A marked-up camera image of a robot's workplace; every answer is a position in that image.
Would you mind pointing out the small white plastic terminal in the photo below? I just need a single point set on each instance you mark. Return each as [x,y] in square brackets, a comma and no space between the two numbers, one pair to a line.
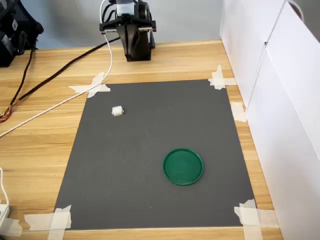
[117,111]

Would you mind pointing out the round green lid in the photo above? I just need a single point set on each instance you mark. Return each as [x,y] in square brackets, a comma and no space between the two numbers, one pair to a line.
[183,167]

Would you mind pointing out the white masking tape strip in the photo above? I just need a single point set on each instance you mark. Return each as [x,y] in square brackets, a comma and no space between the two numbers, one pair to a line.
[58,233]
[37,221]
[268,217]
[228,81]
[99,77]
[238,112]
[218,72]
[251,232]
[103,88]
[11,227]

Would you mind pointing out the dark grey mat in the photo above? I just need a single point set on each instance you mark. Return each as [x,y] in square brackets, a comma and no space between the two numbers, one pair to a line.
[150,125]

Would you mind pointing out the black device box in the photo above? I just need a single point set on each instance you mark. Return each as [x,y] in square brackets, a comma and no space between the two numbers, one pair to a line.
[15,25]

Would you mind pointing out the white partition panel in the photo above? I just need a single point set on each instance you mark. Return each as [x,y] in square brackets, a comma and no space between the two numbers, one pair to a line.
[240,37]
[287,125]

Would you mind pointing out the white power adapter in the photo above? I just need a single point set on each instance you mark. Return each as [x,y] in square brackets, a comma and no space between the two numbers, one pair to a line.
[3,212]

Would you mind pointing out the white grey camera box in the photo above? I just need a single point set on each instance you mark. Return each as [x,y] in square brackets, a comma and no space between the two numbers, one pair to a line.
[126,7]

